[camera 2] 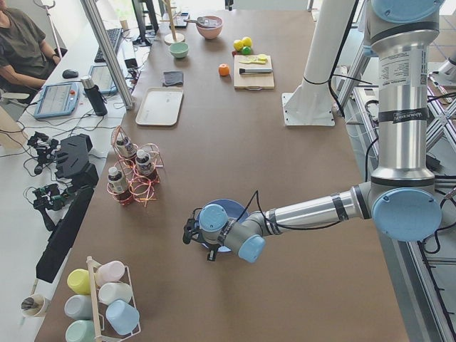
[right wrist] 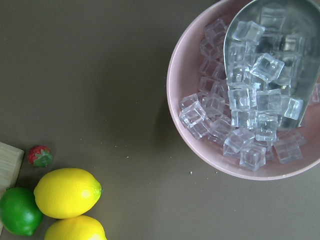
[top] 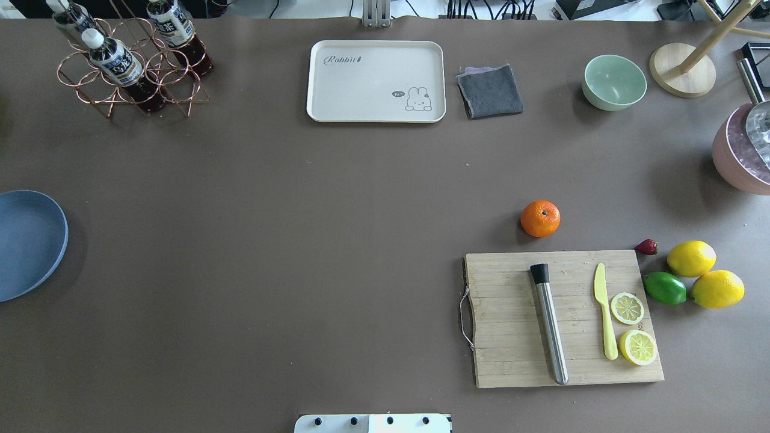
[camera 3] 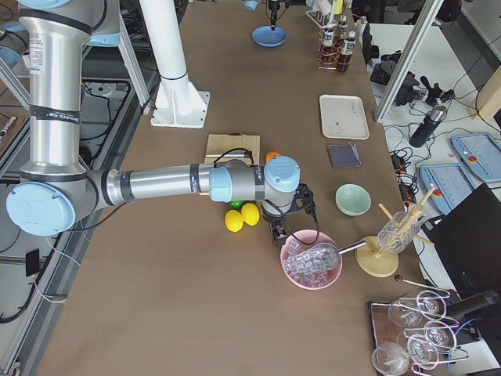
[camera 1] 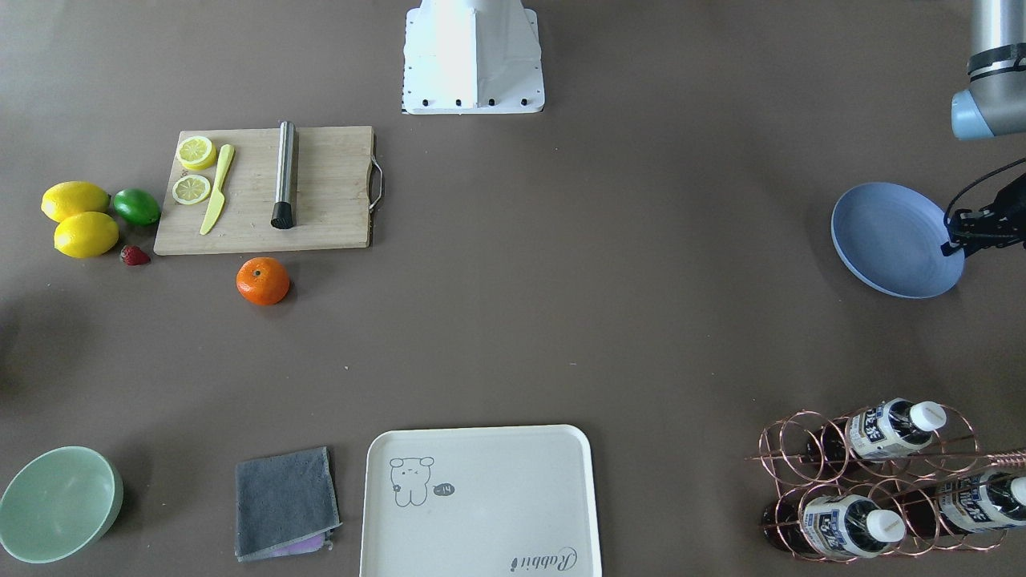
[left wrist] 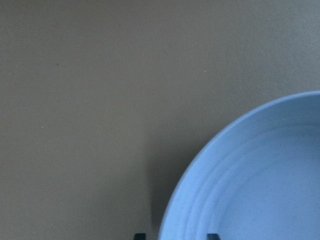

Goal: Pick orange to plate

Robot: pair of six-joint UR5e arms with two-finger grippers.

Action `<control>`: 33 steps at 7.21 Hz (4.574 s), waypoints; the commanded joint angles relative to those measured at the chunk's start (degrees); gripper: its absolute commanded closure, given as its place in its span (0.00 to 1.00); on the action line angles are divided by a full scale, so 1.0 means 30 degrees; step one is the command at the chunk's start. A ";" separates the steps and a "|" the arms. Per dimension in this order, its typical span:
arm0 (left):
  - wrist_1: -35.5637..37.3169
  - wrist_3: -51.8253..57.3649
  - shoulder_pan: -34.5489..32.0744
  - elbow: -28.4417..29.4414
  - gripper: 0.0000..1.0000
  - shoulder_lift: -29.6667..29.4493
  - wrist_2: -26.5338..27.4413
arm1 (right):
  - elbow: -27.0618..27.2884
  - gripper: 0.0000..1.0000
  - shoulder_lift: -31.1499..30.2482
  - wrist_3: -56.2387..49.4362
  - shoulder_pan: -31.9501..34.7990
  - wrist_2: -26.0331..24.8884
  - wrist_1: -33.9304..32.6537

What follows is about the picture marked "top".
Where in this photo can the blue round plate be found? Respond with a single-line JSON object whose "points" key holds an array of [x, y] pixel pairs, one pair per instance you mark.
{"points": [[34, 237]]}

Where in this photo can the yellow plastic knife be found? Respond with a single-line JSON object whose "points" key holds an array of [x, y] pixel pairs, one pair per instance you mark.
{"points": [[601, 296]]}

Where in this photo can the grey folded cloth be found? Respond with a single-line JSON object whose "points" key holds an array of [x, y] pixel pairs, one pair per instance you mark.
{"points": [[490, 91]]}

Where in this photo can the green lime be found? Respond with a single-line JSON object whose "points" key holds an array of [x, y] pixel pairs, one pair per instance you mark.
{"points": [[665, 287]]}

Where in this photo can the tea bottle front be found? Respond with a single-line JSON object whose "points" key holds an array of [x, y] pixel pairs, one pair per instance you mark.
{"points": [[123, 69]]}

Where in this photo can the cream rabbit tray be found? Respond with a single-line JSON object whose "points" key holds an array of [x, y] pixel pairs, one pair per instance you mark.
{"points": [[376, 81]]}

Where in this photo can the lemon half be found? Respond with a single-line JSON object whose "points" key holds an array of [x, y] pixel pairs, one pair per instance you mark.
{"points": [[638, 347], [627, 308]]}

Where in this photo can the pink bowl with ice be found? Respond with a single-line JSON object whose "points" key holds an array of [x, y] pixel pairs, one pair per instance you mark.
{"points": [[736, 159]]}

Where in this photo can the red strawberry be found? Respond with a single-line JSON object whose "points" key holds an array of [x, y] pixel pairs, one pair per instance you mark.
{"points": [[647, 247]]}

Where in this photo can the green bowl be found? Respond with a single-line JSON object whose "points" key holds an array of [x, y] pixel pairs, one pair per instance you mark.
{"points": [[613, 83]]}

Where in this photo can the tea bottle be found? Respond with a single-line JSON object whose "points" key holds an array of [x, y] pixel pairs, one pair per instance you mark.
{"points": [[123, 69], [177, 31]]}

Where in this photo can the steel muddler black tip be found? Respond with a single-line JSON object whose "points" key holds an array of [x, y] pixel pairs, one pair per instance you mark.
{"points": [[541, 279]]}

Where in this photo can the orange fruit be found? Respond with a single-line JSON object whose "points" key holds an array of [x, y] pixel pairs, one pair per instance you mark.
{"points": [[540, 219]]}

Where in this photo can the copper wire bottle rack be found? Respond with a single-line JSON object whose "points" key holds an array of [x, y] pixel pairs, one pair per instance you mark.
{"points": [[180, 86]]}

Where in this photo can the metal scoop in bowl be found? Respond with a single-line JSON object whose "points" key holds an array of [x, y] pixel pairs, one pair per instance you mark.
{"points": [[757, 123]]}

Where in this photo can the yellow lemon near strawberry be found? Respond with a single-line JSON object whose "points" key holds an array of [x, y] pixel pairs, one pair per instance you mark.
{"points": [[691, 258]]}

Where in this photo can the lemon half lower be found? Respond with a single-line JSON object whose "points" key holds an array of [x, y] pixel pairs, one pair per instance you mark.
{"points": [[638, 347]]}

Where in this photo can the tea bottle corner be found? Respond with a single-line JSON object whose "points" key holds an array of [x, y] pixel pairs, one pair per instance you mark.
{"points": [[72, 20]]}

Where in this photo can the yellow lemon far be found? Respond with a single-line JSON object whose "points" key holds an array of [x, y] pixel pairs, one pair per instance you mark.
{"points": [[717, 289]]}

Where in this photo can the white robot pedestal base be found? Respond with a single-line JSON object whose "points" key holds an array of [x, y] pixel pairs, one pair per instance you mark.
{"points": [[384, 422]]}

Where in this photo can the lemon half upper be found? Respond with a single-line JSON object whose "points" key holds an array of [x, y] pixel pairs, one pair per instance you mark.
{"points": [[627, 308]]}

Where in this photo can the tea bottle middle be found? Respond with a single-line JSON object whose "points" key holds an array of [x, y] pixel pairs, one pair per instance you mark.
{"points": [[177, 31]]}

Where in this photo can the wooden stand round base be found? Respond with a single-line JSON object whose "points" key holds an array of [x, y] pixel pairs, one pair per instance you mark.
{"points": [[685, 70]]}

